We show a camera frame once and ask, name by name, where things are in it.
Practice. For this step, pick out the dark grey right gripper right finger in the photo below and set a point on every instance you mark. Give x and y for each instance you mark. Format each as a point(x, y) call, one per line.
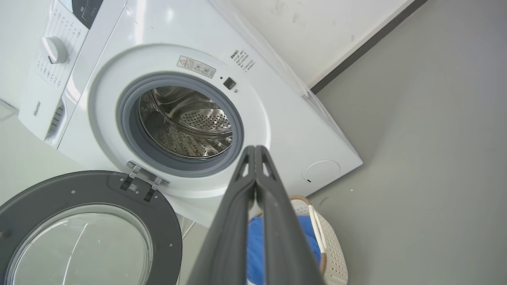
point(287, 245)

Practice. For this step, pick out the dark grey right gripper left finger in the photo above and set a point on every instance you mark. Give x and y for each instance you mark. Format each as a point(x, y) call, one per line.
point(225, 237)

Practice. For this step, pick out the round black glass washer door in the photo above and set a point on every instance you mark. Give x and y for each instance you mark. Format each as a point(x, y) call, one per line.
point(168, 237)

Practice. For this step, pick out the metal door hinge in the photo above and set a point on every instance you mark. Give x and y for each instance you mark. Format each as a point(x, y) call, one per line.
point(134, 172)

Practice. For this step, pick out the white front-load washing machine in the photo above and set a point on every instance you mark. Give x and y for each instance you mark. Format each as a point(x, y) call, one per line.
point(277, 130)

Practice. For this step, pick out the black door lock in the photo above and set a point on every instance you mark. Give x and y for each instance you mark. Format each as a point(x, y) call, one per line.
point(229, 83)

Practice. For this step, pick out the blue garment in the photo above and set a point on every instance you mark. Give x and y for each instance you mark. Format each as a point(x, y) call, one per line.
point(255, 253)

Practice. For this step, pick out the white plastic laundry basket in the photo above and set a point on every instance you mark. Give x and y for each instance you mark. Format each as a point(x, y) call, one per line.
point(336, 253)

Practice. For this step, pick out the round white filter cover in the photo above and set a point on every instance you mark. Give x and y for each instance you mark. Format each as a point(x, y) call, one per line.
point(321, 173)

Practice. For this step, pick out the steel washer drum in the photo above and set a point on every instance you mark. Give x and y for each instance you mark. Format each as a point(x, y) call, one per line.
point(186, 118)

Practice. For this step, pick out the white warning sticker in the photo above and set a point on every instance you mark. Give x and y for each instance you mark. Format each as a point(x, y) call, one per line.
point(196, 66)

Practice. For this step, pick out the black baseboard strip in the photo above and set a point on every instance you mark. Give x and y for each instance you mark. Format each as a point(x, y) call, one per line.
point(368, 43)

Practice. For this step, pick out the white control knob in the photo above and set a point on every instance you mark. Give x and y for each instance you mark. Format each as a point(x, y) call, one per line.
point(54, 49)

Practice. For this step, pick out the black display panel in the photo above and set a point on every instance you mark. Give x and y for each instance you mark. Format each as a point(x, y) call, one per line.
point(88, 10)

